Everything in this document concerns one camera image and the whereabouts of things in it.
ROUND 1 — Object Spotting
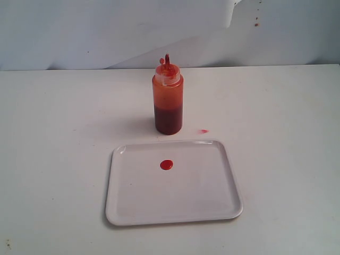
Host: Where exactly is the red sauce squeeze bottle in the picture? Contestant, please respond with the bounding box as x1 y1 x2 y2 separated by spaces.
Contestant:
152 54 184 135

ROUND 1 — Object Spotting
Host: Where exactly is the red sauce blob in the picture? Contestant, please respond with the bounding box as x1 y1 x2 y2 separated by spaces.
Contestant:
160 159 173 171

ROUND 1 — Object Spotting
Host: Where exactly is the white rectangular plastic tray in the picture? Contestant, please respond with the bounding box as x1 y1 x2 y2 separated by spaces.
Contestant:
105 140 243 226

